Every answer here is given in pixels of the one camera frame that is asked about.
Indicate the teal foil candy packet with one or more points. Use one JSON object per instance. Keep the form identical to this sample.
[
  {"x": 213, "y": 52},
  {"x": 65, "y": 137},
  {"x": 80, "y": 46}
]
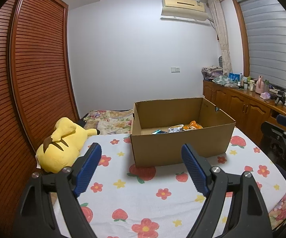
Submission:
[{"x": 159, "y": 132}]

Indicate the wooden sideboard cabinet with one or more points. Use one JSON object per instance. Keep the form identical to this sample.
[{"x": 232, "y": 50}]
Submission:
[{"x": 245, "y": 107}]

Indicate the floral patterned curtain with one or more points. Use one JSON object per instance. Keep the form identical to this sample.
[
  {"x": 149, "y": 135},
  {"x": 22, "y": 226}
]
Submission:
[{"x": 221, "y": 30}]

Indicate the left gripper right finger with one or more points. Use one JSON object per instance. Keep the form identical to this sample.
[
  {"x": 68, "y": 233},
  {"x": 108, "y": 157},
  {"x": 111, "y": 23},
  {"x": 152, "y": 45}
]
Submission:
[{"x": 212, "y": 184}]

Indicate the pink kettle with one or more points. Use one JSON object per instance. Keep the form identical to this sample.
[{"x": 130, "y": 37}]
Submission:
[{"x": 259, "y": 85}]

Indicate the brown louvered wardrobe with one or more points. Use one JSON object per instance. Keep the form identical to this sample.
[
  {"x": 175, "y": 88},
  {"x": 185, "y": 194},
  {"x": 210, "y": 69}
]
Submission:
[{"x": 35, "y": 91}]

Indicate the blue box on sideboard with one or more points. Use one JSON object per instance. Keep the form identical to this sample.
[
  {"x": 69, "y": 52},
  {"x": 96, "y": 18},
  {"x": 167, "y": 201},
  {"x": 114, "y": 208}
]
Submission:
[{"x": 234, "y": 77}]

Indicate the colourful floral quilt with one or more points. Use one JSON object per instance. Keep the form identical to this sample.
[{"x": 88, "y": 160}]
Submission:
[{"x": 109, "y": 121}]

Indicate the brown cardboard box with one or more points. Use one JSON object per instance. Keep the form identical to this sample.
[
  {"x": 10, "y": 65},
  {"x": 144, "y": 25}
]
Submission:
[{"x": 155, "y": 150}]

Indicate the white wall switch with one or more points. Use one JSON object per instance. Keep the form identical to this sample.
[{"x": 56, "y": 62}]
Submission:
[{"x": 175, "y": 70}]

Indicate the beige wall air conditioner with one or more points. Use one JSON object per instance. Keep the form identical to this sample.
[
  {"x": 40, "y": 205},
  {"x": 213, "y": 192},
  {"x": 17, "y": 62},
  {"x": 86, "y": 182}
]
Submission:
[{"x": 189, "y": 9}]

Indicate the grey window blind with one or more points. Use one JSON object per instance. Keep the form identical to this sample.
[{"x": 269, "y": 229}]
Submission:
[{"x": 265, "y": 23}]

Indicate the yellow Pikachu plush toy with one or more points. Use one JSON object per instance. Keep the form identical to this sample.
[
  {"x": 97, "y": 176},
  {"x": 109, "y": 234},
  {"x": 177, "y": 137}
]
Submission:
[{"x": 63, "y": 147}]

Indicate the folded fabric pile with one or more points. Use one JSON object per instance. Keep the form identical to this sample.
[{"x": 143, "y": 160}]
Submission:
[{"x": 210, "y": 73}]

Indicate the orange chicken feet snack bag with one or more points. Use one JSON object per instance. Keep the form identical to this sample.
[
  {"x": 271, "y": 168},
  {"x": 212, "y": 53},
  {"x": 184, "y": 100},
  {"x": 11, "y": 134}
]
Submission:
[{"x": 193, "y": 125}]

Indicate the floral white bed sheet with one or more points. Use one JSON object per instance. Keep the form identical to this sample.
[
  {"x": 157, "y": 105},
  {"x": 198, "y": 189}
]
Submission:
[{"x": 123, "y": 200}]

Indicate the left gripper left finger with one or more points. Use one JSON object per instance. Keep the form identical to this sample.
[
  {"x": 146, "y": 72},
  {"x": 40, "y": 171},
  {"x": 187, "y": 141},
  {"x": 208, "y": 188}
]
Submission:
[{"x": 69, "y": 186}]

